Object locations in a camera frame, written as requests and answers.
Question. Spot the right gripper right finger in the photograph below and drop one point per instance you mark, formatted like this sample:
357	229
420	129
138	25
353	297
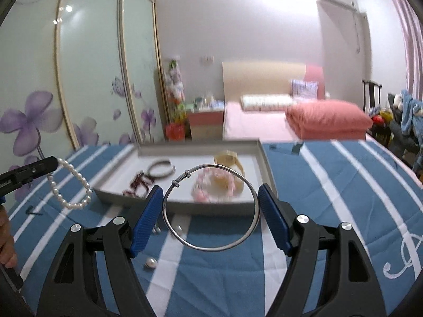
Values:
350	286

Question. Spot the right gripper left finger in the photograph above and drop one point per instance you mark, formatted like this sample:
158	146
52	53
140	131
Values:
72	285

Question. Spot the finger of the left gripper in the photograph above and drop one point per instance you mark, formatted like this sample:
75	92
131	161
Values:
37	169

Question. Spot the thin silver hoop bangle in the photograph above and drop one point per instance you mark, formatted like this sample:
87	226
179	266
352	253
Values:
210	209

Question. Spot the yellow bangle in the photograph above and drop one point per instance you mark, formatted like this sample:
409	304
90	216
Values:
224	179

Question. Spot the person's left hand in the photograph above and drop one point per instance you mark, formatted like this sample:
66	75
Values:
8	253

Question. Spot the pearl cluster earring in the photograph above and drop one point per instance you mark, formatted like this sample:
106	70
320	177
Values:
156	230

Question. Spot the floral sliding wardrobe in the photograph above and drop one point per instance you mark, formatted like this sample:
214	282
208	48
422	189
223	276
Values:
78	73

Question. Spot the blue white striped cloth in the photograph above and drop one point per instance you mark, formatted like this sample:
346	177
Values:
331	182

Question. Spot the grey shallow tray box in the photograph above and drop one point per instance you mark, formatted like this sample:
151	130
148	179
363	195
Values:
183	156

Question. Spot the folded salmon duvet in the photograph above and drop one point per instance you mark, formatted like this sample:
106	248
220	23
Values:
328	119

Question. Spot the red waste basket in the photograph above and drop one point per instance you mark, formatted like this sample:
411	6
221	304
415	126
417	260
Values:
175	132

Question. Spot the plush toy tower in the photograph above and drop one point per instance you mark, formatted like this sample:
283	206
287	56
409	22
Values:
175	95

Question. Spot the pink bed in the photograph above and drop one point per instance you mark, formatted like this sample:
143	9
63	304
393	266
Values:
264	126

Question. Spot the blue clothing pile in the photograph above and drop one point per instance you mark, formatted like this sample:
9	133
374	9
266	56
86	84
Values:
402	129

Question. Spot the purple patterned pillow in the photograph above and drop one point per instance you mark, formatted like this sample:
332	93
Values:
304	89

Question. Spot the dark wooden chair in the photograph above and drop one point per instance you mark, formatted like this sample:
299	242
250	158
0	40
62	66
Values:
371	94

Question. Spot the white patterned pillow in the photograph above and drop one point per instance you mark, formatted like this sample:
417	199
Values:
266	103

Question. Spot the pink beige nightstand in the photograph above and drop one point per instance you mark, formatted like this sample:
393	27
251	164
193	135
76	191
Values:
206	124

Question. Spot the beige pink headboard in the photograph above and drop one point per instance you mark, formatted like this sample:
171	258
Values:
267	78

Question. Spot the pink curtain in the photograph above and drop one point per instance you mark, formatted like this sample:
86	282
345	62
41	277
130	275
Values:
412	35

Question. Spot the white wall switch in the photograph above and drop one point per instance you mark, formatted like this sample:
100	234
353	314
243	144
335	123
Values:
207	59

